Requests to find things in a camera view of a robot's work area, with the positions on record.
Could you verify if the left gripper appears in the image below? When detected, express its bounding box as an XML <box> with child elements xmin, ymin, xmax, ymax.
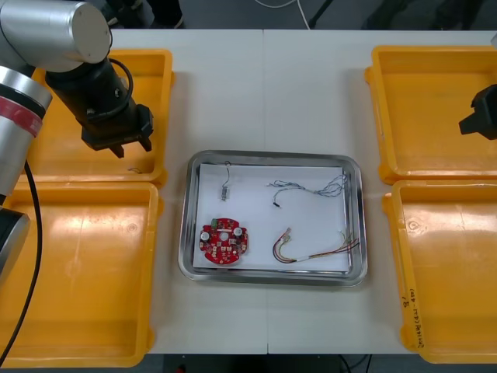
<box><xmin>81</xmin><ymin>103</ymin><xmax>156</xmax><ymax>159</ymax></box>

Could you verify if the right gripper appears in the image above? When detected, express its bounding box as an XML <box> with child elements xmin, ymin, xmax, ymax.
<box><xmin>458</xmin><ymin>82</ymin><xmax>497</xmax><ymax>140</ymax></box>

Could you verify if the steel tray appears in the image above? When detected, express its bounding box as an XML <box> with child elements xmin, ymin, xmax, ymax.
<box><xmin>178</xmin><ymin>149</ymin><xmax>369</xmax><ymax>288</ymax></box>

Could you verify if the round red circuit board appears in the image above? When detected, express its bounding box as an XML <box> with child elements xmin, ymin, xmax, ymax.
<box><xmin>199</xmin><ymin>217</ymin><xmax>250</xmax><ymax>266</ymax></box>

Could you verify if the blue-white twisted wire harness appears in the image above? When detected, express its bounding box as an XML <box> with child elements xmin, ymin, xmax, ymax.
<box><xmin>266</xmin><ymin>173</ymin><xmax>349</xmax><ymax>209</ymax></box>

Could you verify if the red black green-yellow wire harness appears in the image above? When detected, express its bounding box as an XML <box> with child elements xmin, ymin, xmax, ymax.
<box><xmin>273</xmin><ymin>227</ymin><xmax>361</xmax><ymax>265</ymax></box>

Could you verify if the yellow-orange plastic bin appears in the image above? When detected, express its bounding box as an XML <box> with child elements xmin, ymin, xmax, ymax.
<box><xmin>23</xmin><ymin>48</ymin><xmax>176</xmax><ymax>185</ymax></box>
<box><xmin>0</xmin><ymin>180</ymin><xmax>164</xmax><ymax>369</ymax></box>
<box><xmin>364</xmin><ymin>45</ymin><xmax>497</xmax><ymax>186</ymax></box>
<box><xmin>382</xmin><ymin>179</ymin><xmax>497</xmax><ymax>364</ymax></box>

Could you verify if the person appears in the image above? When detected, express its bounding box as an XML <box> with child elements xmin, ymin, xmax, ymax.
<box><xmin>104</xmin><ymin>0</ymin><xmax>184</xmax><ymax>30</ymax></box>

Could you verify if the white paper sheet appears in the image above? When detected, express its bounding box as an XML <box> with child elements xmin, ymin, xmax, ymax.
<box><xmin>193</xmin><ymin>162</ymin><xmax>353</xmax><ymax>273</ymax></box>

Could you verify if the black stand leg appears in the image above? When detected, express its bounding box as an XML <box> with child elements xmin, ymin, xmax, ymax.
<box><xmin>309</xmin><ymin>0</ymin><xmax>335</xmax><ymax>27</ymax></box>

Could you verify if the black robot torso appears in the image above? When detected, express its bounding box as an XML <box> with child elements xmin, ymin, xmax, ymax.
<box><xmin>162</xmin><ymin>354</ymin><xmax>269</xmax><ymax>373</ymax></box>

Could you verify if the white cable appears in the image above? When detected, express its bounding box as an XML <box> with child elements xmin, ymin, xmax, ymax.
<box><xmin>254</xmin><ymin>0</ymin><xmax>311</xmax><ymax>29</ymax></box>

